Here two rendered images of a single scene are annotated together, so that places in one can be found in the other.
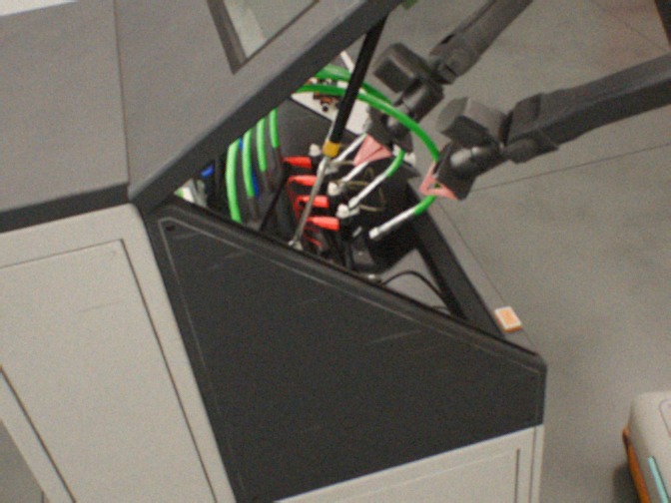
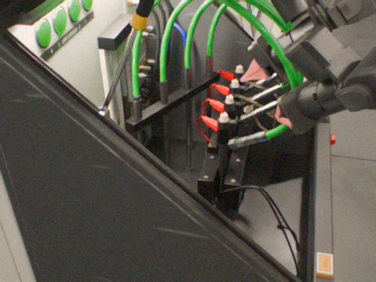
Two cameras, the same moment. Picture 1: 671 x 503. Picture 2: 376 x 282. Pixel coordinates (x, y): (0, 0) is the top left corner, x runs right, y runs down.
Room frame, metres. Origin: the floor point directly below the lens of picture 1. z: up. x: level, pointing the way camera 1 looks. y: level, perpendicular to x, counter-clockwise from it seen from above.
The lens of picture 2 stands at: (0.39, -0.29, 1.67)
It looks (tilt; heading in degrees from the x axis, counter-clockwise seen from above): 35 degrees down; 23
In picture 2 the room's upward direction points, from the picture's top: 1 degrees counter-clockwise
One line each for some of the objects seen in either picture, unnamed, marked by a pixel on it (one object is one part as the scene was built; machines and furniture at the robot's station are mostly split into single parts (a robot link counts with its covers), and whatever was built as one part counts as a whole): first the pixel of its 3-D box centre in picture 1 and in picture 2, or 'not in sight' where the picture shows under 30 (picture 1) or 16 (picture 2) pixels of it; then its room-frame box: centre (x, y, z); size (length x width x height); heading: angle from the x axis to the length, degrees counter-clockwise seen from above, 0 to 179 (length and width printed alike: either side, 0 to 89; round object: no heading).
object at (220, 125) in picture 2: (354, 254); (227, 157); (1.22, -0.04, 1.02); 0.05 x 0.03 x 0.21; 99
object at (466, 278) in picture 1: (462, 281); (317, 217); (1.25, -0.26, 0.87); 0.62 x 0.04 x 0.16; 9
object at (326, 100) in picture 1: (331, 88); not in sight; (1.96, -0.05, 1.01); 0.23 x 0.11 x 0.06; 9
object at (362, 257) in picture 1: (339, 262); (229, 163); (1.33, -0.01, 0.91); 0.34 x 0.10 x 0.15; 9
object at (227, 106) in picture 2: (343, 232); (232, 138); (1.29, -0.03, 1.02); 0.05 x 0.03 x 0.21; 99
